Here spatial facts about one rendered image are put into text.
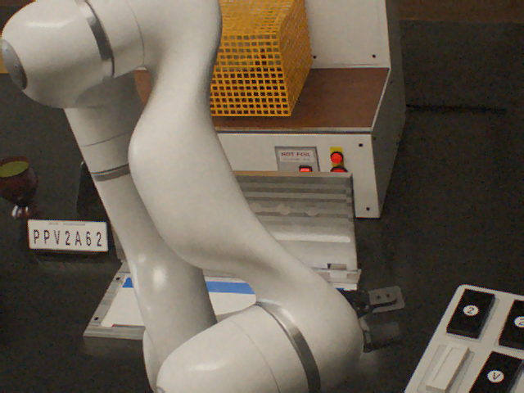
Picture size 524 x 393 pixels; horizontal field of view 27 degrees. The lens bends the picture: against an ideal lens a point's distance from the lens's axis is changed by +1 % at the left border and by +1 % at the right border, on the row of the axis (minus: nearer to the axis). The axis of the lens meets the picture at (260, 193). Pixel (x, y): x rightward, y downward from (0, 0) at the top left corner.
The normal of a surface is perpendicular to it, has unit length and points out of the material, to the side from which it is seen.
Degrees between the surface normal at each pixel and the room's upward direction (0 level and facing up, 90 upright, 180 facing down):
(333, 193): 81
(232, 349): 15
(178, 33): 73
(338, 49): 90
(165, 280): 24
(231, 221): 56
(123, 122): 69
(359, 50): 90
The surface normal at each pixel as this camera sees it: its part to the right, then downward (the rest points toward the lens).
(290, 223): -0.26, 0.45
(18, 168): -0.15, -0.81
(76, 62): 0.47, 0.42
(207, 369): -0.04, -0.53
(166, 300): -0.18, -0.35
